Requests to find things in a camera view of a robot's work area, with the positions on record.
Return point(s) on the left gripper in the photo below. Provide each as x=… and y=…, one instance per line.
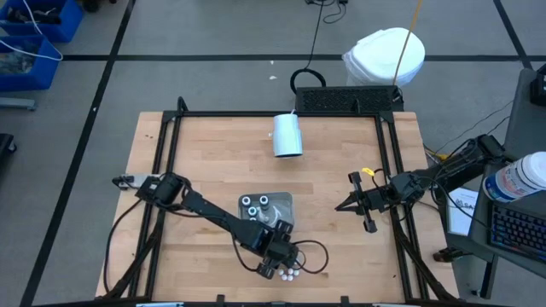
x=281, y=251

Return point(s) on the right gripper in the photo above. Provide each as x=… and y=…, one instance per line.
x=384, y=194

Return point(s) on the grey plastic bin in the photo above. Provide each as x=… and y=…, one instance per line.
x=283, y=204

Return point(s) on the green candy color bottle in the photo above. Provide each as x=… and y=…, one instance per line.
x=252, y=210

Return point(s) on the black candy color bottle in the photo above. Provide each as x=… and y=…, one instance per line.
x=264, y=199

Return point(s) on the purple candy color bottle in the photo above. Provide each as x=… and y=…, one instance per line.
x=246, y=200

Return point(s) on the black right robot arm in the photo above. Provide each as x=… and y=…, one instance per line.
x=452, y=170

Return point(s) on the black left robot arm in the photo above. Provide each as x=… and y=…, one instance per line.
x=213, y=215

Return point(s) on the white printed paper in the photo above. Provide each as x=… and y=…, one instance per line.
x=458, y=213

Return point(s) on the black perforated computer case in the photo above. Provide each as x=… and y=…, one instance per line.
x=345, y=100

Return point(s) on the grey desk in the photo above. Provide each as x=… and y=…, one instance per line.
x=524, y=119
x=482, y=221

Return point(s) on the white lined trash can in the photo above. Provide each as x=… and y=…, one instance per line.
x=384, y=55

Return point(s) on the white wipes canister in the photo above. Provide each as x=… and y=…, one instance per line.
x=516, y=177

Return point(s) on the backlit black keyboard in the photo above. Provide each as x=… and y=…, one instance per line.
x=518, y=228

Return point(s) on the black desktop device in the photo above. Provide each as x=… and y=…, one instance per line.
x=539, y=85

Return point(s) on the grey metal bar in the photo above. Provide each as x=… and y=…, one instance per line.
x=17, y=103

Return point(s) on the blue storage bin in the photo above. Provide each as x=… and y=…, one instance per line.
x=27, y=72
x=40, y=21

